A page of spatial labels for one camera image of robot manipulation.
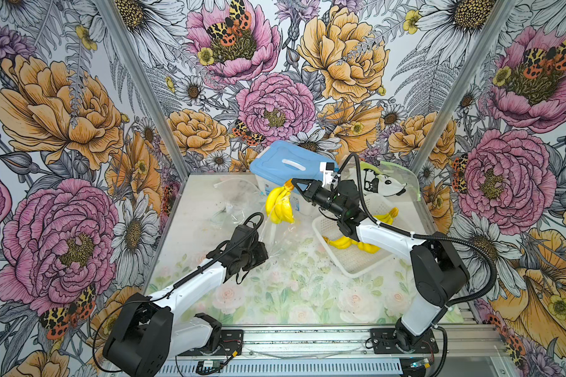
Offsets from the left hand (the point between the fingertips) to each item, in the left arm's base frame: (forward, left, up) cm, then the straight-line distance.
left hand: (267, 260), depth 86 cm
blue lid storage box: (+39, -3, +11) cm, 41 cm away
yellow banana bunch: (+16, -48, +3) cm, 50 cm away
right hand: (+16, -9, +23) cm, 29 cm away
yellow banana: (+8, -30, -1) cm, 31 cm away
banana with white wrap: (+10, -5, +19) cm, 22 cm away
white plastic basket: (+2, -32, -5) cm, 33 cm away
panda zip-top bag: (+35, -50, +5) cm, 61 cm away
